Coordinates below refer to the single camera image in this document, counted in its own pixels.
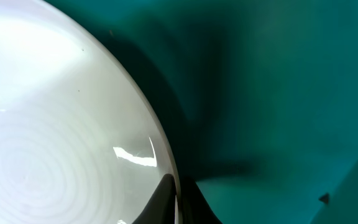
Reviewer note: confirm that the teal plastic serving tray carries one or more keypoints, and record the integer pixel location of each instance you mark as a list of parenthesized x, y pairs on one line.
[(259, 99)]

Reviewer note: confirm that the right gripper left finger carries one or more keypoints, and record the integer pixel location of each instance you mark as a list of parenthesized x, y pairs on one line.
[(160, 209)]

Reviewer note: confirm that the large pink plate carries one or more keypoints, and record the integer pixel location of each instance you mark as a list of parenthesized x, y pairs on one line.
[(79, 142)]

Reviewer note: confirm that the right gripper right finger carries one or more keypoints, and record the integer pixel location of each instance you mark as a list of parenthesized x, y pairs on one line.
[(195, 209)]

